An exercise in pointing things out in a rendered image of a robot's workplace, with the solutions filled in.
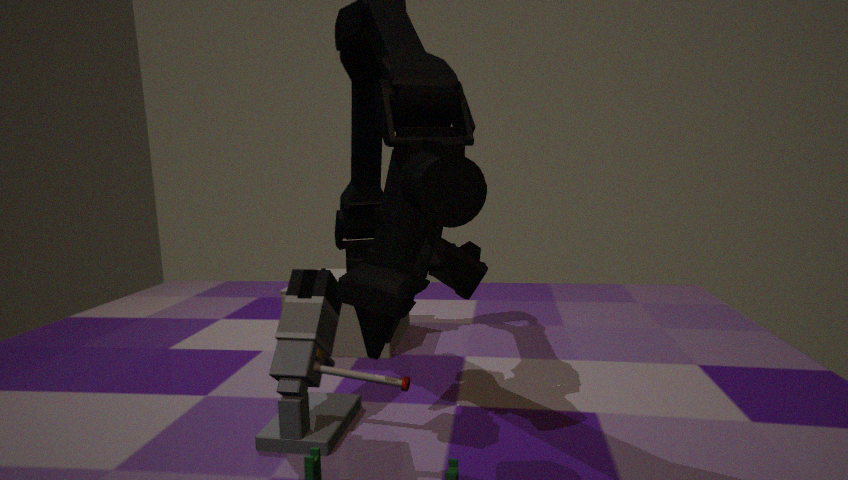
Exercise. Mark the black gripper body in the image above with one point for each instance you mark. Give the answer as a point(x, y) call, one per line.
point(389, 287)

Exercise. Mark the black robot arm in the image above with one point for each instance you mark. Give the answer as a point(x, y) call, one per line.
point(398, 87)

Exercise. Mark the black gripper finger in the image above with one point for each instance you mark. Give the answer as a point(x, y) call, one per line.
point(375, 329)
point(421, 285)

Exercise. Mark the grey pin with red cap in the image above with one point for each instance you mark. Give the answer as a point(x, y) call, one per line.
point(404, 383)

